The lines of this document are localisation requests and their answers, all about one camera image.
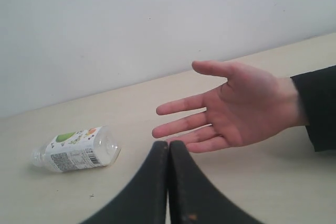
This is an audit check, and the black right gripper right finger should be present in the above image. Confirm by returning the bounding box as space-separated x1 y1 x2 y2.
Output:
167 141 261 224

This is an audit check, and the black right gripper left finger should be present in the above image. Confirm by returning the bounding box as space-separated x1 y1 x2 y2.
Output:
83 141 168 223

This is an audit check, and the square bottle white fruit label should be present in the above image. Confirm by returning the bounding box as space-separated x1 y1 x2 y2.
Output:
31 126 120 173

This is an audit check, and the black sleeved forearm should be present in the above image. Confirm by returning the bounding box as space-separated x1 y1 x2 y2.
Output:
291 66 335 152

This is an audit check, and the person's open bare hand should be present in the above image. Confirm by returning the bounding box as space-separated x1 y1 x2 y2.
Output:
152 61 309 153

